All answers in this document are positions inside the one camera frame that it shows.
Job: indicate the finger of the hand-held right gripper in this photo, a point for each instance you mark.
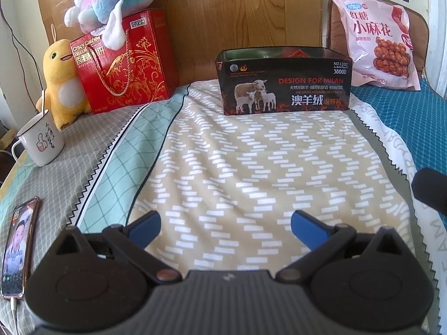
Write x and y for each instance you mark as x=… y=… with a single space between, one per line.
x=431 y=190

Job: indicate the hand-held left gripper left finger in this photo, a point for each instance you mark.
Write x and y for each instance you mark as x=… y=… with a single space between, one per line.
x=146 y=226

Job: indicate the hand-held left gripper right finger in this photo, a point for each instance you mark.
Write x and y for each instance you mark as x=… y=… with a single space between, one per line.
x=307 y=225

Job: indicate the black printed box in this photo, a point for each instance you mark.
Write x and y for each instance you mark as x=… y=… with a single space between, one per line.
x=279 y=90

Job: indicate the blue patterned cloth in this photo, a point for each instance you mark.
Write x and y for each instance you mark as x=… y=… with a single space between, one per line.
x=401 y=122

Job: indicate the patchwork bed cover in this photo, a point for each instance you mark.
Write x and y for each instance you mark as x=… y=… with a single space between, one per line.
x=227 y=167

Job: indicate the smartphone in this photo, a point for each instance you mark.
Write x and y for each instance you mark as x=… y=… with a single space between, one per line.
x=17 y=247

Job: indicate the white mug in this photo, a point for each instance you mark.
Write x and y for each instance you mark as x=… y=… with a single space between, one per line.
x=42 y=143

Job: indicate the red biscuit gift box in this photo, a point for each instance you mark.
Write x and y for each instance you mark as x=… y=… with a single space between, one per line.
x=139 y=76

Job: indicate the brown chair cushion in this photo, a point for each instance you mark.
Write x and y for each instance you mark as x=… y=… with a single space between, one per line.
x=420 y=35

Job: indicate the pink snack bag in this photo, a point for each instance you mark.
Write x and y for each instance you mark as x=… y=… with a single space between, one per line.
x=370 y=42

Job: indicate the yellow plush duck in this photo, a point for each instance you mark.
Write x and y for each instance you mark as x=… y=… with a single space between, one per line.
x=63 y=87

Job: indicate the wooden headboard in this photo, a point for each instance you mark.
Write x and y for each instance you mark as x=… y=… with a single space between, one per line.
x=209 y=14

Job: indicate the white frame post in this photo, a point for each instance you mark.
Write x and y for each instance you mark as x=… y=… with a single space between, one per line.
x=436 y=24

